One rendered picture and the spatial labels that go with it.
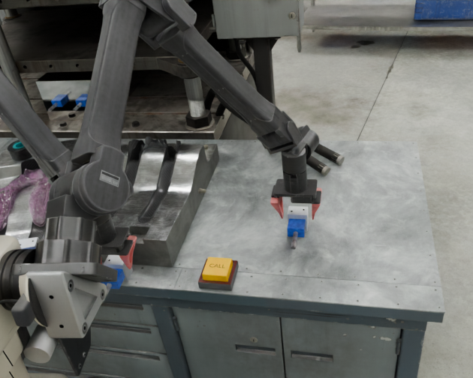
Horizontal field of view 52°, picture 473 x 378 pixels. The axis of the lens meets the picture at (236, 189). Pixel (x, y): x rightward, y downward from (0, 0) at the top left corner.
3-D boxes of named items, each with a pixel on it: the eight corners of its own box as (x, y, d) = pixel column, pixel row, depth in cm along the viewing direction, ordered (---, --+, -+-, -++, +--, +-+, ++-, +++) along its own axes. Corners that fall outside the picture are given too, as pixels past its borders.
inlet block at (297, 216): (303, 256, 119) (302, 240, 116) (283, 255, 120) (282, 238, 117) (308, 222, 129) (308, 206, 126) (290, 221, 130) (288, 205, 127)
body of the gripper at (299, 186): (277, 184, 125) (275, 160, 120) (317, 185, 122) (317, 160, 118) (273, 199, 120) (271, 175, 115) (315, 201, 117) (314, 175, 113)
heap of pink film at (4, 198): (51, 225, 131) (41, 202, 127) (-14, 235, 131) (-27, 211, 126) (69, 172, 152) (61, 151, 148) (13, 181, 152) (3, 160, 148)
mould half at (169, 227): (173, 267, 121) (161, 226, 113) (79, 260, 127) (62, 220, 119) (219, 159, 160) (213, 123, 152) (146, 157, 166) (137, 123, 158)
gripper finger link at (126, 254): (116, 256, 121) (106, 228, 115) (143, 257, 119) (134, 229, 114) (106, 277, 115) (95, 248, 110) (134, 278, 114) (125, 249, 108)
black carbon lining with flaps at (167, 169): (152, 229, 123) (144, 199, 118) (94, 226, 127) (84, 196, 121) (191, 156, 150) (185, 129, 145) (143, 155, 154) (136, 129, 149)
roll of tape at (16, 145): (16, 163, 150) (12, 154, 148) (7, 155, 156) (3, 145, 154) (40, 152, 154) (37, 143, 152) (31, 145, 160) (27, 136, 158)
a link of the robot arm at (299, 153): (277, 151, 112) (299, 155, 110) (288, 136, 117) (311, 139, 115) (278, 175, 116) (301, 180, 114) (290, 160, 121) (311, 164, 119)
